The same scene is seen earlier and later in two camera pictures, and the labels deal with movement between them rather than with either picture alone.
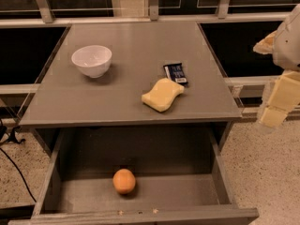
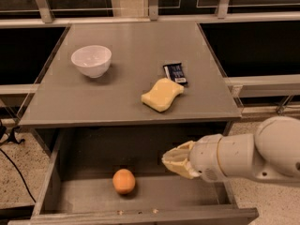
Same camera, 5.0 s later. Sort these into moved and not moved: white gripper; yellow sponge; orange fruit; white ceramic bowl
Moved: white gripper
Not moved: yellow sponge; white ceramic bowl; orange fruit
